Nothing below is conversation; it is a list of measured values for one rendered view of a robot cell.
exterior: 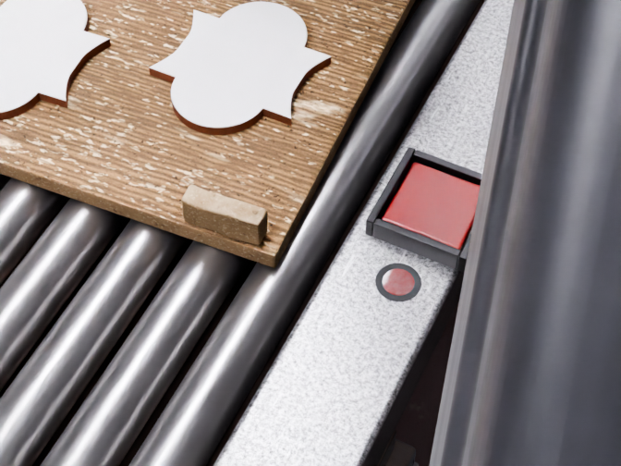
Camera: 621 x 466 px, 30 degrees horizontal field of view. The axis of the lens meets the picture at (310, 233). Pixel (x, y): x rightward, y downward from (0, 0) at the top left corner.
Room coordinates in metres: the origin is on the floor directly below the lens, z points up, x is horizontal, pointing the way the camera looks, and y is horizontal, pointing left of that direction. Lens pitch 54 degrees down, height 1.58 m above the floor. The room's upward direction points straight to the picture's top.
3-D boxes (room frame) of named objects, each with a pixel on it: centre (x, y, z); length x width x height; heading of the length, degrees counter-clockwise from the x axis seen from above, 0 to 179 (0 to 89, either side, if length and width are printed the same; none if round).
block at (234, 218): (0.48, 0.06, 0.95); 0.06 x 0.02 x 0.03; 68
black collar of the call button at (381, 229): (0.50, -0.09, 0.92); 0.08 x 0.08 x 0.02; 64
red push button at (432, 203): (0.50, -0.09, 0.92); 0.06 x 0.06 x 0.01; 64
